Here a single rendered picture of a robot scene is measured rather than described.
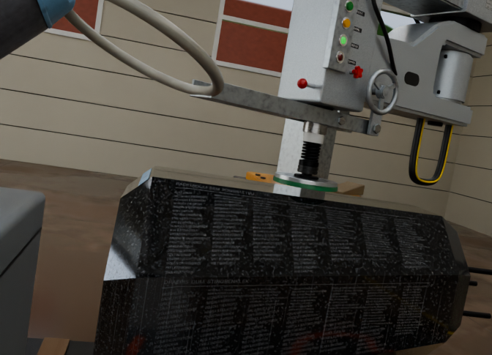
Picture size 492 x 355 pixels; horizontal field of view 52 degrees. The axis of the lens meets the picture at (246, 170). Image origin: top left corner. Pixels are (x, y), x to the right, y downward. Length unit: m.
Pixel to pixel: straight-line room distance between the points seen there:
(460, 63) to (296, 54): 0.74
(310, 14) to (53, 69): 6.39
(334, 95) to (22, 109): 6.62
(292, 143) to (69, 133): 5.61
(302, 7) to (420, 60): 0.48
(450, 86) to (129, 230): 1.35
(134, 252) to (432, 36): 1.28
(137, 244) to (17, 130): 6.57
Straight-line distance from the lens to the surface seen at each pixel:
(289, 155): 2.51
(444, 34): 2.03
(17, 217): 0.73
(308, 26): 1.67
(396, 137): 8.76
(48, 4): 0.68
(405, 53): 1.85
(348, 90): 1.63
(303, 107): 1.57
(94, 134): 7.74
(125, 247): 1.43
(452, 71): 2.14
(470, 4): 2.12
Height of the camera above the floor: 1.01
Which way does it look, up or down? 5 degrees down
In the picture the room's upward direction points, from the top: 9 degrees clockwise
